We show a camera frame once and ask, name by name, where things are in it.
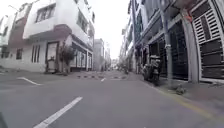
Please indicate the distant row of buildings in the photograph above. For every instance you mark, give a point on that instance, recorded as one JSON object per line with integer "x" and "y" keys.
{"x": 100, "y": 55}

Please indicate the striped speed bump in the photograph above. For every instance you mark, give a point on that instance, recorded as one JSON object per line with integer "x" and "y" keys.
{"x": 100, "y": 77}

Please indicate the dark motorcycle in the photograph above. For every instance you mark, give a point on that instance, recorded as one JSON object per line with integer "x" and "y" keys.
{"x": 152, "y": 70}

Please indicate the potted bush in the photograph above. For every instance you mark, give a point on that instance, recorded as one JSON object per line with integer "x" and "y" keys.
{"x": 66, "y": 55}

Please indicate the grey pole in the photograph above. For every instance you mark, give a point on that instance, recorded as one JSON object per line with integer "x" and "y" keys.
{"x": 166, "y": 46}

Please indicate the white multi-storey building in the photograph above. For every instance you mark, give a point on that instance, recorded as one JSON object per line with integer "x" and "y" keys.
{"x": 56, "y": 30}

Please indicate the small plant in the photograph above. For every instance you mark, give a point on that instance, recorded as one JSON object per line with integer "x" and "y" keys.
{"x": 180, "y": 90}

